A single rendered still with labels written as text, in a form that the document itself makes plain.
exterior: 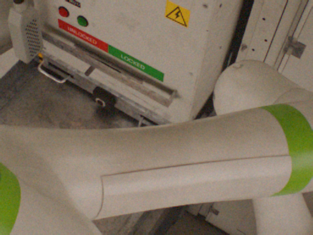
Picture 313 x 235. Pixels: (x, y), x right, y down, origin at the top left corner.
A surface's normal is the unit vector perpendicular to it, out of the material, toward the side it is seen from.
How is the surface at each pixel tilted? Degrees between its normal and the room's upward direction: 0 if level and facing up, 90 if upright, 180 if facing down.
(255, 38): 90
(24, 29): 90
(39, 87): 0
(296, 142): 25
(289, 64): 90
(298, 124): 15
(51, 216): 54
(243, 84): 38
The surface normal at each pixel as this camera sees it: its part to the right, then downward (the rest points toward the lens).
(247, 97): -0.77, -0.29
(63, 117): 0.03, -0.59
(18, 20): -0.47, 0.29
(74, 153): 0.41, -0.61
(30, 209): 0.82, -0.50
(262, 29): -0.55, 0.66
